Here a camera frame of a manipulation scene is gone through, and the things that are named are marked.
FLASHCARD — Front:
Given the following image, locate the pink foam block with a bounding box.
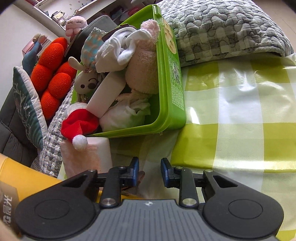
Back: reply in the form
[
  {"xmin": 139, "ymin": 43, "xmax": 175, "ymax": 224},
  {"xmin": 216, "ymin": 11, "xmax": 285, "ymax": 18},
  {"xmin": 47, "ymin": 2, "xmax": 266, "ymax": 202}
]
[{"xmin": 60, "ymin": 137, "xmax": 112, "ymax": 178}]

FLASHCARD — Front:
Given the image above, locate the santa hat plush toy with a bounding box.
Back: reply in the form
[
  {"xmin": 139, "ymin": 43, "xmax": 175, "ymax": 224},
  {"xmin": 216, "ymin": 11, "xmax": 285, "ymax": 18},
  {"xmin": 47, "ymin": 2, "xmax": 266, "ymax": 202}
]
[{"xmin": 61, "ymin": 102, "xmax": 99, "ymax": 151}]

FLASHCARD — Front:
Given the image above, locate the beige bunny doll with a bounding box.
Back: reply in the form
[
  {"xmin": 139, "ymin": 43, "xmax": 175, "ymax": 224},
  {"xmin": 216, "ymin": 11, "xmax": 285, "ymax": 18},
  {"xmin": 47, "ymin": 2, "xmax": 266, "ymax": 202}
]
[{"xmin": 68, "ymin": 27, "xmax": 106, "ymax": 95}]

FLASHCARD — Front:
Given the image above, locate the white glove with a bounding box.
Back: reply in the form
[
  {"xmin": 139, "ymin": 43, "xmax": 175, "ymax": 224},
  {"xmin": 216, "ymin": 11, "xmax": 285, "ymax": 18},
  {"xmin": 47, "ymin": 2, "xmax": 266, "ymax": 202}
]
[{"xmin": 95, "ymin": 27, "xmax": 152, "ymax": 73}]

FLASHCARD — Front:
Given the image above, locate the green terry cloth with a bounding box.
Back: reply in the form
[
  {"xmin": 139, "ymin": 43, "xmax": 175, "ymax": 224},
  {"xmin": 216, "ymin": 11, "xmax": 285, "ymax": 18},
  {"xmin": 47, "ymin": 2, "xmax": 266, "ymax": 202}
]
[{"xmin": 99, "ymin": 98, "xmax": 151, "ymax": 132}]

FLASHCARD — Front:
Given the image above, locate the pink fuzzy sock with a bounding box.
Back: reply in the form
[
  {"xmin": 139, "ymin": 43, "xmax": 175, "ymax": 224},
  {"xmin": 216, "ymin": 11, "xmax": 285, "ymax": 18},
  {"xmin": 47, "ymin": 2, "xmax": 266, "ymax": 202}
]
[{"xmin": 125, "ymin": 19, "xmax": 160, "ymax": 95}]

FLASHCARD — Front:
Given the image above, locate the green plastic bin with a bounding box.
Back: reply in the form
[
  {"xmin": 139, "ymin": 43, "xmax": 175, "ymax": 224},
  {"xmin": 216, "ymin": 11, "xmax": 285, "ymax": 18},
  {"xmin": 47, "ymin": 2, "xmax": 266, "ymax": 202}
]
[{"xmin": 70, "ymin": 4, "xmax": 188, "ymax": 139}]

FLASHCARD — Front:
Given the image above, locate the grey checkered sofa cover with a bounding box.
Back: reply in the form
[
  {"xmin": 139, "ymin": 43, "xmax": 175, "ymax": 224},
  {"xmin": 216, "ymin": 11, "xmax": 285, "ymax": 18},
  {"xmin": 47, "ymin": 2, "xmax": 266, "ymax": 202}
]
[{"xmin": 31, "ymin": 85, "xmax": 74, "ymax": 178}]

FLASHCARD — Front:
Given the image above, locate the yellow cylinder canister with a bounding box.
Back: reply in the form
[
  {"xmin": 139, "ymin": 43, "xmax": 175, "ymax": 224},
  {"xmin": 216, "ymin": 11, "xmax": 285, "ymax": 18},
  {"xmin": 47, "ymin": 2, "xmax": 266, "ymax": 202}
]
[{"xmin": 0, "ymin": 152, "xmax": 144, "ymax": 232}]

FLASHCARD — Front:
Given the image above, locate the green tree pattern pillow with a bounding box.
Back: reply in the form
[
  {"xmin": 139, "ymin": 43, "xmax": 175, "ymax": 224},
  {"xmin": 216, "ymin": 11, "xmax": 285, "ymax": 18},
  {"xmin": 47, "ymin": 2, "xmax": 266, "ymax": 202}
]
[{"xmin": 13, "ymin": 66, "xmax": 48, "ymax": 149}]

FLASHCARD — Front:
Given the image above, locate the orange bumpy cushion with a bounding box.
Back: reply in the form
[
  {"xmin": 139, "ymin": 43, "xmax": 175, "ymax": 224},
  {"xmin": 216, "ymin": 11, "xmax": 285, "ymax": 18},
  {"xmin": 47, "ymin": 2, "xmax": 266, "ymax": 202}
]
[{"xmin": 31, "ymin": 37, "xmax": 77, "ymax": 121}]

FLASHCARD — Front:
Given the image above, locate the grey sofa armrest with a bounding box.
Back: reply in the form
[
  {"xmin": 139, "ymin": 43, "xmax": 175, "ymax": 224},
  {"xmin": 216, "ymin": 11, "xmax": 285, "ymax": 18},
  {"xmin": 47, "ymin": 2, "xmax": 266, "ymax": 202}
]
[{"xmin": 64, "ymin": 15, "xmax": 118, "ymax": 61}]

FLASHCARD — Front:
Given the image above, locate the blue plush toy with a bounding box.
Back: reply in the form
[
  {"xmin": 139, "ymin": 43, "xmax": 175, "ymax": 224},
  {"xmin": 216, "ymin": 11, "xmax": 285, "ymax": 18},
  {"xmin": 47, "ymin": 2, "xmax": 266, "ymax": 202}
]
[{"xmin": 22, "ymin": 33, "xmax": 46, "ymax": 76}]

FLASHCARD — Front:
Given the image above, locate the pink box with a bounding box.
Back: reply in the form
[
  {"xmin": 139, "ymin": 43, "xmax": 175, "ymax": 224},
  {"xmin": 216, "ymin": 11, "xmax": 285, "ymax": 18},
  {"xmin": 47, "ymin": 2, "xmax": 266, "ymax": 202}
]
[{"xmin": 21, "ymin": 37, "xmax": 53, "ymax": 57}]

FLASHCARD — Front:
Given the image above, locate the pink plush octopus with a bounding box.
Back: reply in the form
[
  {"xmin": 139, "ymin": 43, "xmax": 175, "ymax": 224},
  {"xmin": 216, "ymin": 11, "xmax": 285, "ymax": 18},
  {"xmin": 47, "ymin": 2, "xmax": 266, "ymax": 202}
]
[{"xmin": 65, "ymin": 16, "xmax": 88, "ymax": 42}]

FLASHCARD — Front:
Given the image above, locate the white bookshelf desk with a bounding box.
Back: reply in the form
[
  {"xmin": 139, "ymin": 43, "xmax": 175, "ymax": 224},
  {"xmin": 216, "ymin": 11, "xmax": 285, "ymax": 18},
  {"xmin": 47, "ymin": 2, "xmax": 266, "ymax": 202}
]
[{"xmin": 14, "ymin": 1, "xmax": 142, "ymax": 35}]

